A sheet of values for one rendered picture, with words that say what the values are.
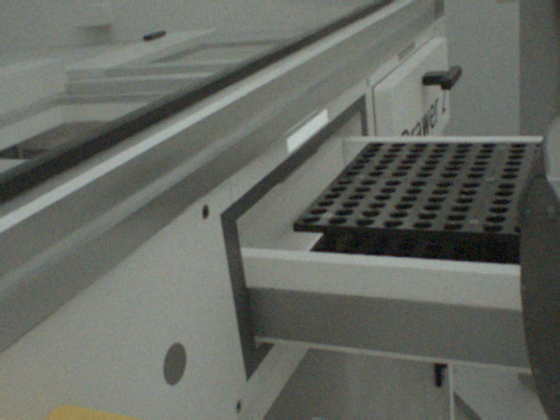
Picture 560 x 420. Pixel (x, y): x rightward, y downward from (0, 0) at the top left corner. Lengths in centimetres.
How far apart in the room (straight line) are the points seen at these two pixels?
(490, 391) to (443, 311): 136
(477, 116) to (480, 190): 173
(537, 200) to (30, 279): 18
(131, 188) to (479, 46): 189
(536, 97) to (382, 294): 109
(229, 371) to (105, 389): 12
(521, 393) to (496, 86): 91
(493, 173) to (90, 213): 31
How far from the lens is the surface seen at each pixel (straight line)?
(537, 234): 18
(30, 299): 28
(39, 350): 29
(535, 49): 145
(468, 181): 50
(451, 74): 80
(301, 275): 42
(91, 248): 30
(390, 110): 68
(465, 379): 180
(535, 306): 19
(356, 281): 41
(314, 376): 61
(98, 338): 32
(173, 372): 37
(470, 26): 216
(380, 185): 50
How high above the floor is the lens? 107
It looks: 21 degrees down
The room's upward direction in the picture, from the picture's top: 7 degrees counter-clockwise
